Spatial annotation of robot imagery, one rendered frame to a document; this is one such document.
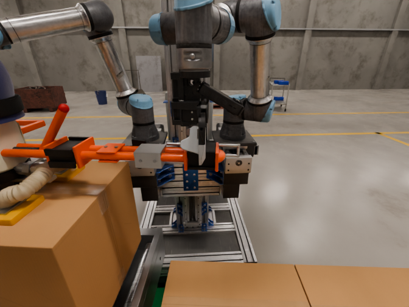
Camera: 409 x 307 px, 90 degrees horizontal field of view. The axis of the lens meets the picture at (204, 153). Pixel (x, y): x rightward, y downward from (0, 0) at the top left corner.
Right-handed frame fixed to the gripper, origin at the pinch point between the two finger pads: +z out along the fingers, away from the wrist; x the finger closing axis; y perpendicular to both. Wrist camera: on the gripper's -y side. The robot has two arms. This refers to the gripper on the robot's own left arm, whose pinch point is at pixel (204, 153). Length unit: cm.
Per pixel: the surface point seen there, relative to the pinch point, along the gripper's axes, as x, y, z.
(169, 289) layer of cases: -6, 16, 67
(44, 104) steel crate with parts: -543, 511, 97
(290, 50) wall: -1115, -367, -62
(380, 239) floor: -93, -150, 122
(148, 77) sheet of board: -1003, 334, 52
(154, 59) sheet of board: -1018, 299, -24
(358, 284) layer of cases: -13, -66, 67
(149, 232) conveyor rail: -32, 32, 62
